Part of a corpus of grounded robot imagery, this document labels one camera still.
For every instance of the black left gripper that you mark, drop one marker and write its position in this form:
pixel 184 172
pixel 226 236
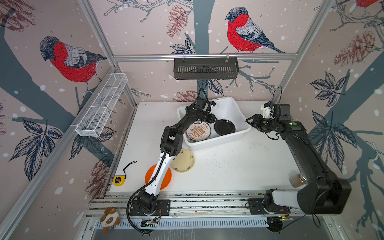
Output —
pixel 211 117

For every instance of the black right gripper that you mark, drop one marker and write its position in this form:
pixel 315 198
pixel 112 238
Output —
pixel 256 121

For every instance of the black plate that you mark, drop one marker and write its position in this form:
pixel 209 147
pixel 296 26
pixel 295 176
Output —
pixel 224 127

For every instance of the cream yellow plate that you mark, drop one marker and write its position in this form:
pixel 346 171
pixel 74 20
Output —
pixel 183 162

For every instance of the orange plate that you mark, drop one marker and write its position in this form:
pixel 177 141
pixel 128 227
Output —
pixel 167 178

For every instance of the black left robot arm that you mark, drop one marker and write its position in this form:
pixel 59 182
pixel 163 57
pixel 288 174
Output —
pixel 171 145

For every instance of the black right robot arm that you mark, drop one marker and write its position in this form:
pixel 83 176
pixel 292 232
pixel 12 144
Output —
pixel 325 193

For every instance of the white plastic bin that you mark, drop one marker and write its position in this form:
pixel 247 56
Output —
pixel 227 109

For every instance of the small glass jar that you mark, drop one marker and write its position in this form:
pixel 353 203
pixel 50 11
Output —
pixel 298 180

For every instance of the yellow tape measure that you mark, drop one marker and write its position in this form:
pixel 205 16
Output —
pixel 119 180

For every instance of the brown white plush toy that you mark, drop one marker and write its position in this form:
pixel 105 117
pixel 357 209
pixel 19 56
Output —
pixel 110 219

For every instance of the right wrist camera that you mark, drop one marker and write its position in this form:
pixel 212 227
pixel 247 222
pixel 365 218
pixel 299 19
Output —
pixel 268 110

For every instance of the black hanging wire basket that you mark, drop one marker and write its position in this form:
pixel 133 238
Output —
pixel 206 69

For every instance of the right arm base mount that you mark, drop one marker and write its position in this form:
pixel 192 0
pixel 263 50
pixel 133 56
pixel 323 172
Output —
pixel 266 207

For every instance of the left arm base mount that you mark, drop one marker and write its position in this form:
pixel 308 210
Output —
pixel 157 208

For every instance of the aluminium horizontal rail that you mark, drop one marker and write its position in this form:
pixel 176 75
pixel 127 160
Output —
pixel 154 58

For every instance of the white wire mesh shelf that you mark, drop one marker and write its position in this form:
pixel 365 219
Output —
pixel 98 114

